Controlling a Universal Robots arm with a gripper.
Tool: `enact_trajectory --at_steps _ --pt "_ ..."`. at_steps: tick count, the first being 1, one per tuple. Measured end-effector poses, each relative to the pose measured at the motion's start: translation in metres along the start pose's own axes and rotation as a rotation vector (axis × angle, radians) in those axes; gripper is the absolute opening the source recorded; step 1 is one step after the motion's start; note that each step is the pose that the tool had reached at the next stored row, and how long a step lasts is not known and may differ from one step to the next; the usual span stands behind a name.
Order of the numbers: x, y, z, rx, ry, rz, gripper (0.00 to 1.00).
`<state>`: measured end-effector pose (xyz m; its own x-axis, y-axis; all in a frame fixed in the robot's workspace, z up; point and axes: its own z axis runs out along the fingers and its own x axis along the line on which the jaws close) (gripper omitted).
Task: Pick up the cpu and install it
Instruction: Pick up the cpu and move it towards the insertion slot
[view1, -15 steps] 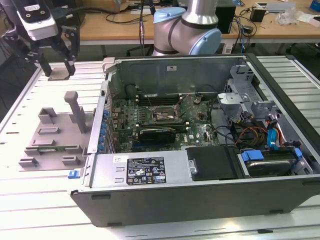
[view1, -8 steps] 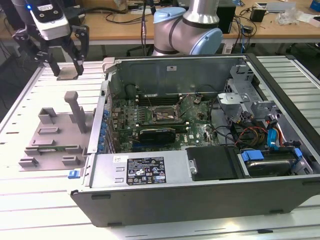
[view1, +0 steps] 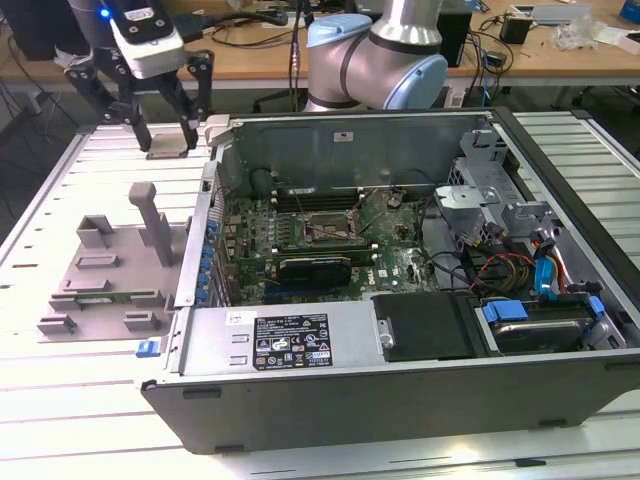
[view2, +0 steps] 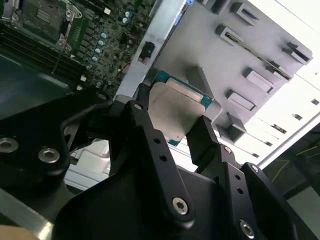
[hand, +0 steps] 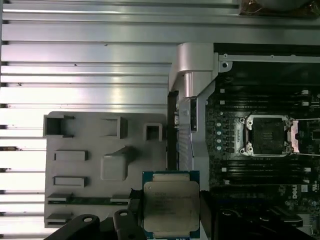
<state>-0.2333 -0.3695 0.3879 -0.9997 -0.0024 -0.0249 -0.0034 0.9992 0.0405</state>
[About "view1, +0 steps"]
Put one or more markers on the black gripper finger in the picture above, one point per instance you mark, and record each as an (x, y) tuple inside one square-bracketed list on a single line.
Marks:
[(120, 107), (189, 120)]

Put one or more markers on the silver square CPU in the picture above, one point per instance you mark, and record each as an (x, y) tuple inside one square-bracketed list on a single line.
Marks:
[(167, 145)]

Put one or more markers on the thin metal locking lever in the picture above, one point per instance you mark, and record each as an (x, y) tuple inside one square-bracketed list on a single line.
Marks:
[(300, 205)]

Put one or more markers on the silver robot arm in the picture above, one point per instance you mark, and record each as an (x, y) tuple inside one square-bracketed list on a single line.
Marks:
[(395, 30)]

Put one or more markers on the CPU socket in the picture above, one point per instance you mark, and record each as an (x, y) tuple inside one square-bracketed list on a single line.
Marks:
[(330, 222)]

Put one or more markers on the crumpled white tissue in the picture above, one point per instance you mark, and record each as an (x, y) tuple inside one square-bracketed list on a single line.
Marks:
[(67, 59)]

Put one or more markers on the black computer tower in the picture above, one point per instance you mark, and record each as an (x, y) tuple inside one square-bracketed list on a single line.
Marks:
[(40, 30)]

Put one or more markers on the wooden desk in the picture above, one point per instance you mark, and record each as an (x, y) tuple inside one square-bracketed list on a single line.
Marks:
[(240, 65)]

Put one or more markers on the blue card retention clip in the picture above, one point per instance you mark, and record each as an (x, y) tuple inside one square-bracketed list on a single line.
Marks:
[(201, 277), (200, 295), (208, 249), (205, 263), (213, 228)]

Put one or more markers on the grey parts rack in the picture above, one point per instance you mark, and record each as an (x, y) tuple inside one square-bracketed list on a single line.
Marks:
[(130, 280)]

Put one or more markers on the green RAM stick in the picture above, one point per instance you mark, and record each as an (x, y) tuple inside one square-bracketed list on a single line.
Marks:
[(105, 300)]

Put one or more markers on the black graphics card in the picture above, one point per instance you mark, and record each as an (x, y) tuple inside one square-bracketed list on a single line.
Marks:
[(315, 272)]

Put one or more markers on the round coin cell battery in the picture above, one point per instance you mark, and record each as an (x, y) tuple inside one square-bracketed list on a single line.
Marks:
[(394, 201)]

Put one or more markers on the grey power supply with label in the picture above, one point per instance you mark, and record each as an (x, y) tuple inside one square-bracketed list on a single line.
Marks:
[(215, 340)]

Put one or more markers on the blue case latch tab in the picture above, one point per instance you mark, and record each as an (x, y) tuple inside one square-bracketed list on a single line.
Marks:
[(146, 349)]

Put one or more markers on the green motherboard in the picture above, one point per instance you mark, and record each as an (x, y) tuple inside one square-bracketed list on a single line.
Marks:
[(390, 240)]

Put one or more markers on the tall black box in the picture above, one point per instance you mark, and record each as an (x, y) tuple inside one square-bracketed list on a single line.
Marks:
[(457, 40)]

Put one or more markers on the silver metal drive cage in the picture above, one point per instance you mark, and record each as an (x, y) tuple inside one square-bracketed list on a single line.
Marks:
[(467, 196)]

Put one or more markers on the black plastic shroud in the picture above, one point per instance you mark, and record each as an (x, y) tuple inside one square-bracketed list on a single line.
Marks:
[(425, 325)]

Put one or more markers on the black power adapter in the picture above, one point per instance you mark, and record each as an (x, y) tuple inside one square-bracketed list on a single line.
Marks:
[(496, 59)]

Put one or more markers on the black and grey PC case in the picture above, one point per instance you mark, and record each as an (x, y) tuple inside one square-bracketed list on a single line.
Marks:
[(350, 410)]

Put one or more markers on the small black box device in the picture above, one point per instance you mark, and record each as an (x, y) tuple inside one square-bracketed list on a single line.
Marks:
[(515, 30)]

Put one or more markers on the grey tray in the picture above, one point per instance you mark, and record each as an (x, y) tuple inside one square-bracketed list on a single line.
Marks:
[(560, 15)]

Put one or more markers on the clear plastic wrap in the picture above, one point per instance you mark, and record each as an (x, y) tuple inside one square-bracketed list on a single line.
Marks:
[(575, 32)]

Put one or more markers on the hard disk in blue carrier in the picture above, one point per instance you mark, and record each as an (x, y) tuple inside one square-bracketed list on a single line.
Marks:
[(540, 335)]

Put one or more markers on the white flat box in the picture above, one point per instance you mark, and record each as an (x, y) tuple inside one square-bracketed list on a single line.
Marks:
[(625, 42)]

